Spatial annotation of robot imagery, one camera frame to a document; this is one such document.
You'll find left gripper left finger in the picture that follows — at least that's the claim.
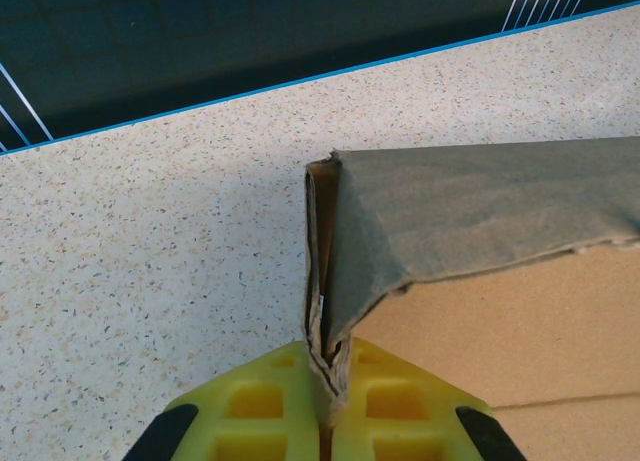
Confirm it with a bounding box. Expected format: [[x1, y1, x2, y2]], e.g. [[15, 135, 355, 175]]
[[127, 340, 322, 461]]

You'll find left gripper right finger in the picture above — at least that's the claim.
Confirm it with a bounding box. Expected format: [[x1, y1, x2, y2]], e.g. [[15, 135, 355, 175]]
[[330, 334, 529, 461]]

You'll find brown cardboard box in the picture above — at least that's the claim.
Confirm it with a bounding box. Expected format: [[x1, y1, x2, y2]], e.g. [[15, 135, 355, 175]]
[[298, 135, 640, 461]]

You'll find blue table edge frame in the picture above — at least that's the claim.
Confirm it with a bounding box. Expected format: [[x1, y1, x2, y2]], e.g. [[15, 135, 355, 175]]
[[0, 0, 640, 156]]

